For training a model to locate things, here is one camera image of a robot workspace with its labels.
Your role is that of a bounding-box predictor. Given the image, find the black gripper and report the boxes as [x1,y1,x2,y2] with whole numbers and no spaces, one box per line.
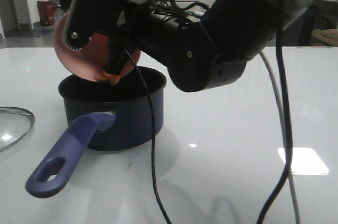
[62,0,217,76]

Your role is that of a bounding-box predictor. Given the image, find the pink bowl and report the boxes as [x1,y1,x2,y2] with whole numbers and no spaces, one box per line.
[54,13,134,81]

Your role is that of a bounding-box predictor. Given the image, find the orange ham slices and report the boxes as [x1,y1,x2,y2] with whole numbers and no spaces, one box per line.
[95,70,123,86]

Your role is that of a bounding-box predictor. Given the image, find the glass lid blue knob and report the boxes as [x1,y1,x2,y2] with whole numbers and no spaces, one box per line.
[1,106,35,152]

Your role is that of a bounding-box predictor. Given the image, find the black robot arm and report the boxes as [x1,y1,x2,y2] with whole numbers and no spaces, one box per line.
[61,0,312,92]

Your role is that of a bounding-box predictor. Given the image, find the red trash bin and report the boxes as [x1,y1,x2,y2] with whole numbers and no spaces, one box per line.
[37,0,55,26]

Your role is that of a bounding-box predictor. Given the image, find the dark blue saucepan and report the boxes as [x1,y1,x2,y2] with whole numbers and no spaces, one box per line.
[25,67,166,198]

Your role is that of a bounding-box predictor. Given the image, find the dark side table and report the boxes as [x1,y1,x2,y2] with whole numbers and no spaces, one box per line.
[297,0,337,46]

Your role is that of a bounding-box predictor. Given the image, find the white cable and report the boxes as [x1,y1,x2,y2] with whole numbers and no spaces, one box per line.
[258,51,302,224]

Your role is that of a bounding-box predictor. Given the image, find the black cable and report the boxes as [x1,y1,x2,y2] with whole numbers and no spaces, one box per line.
[255,0,294,224]

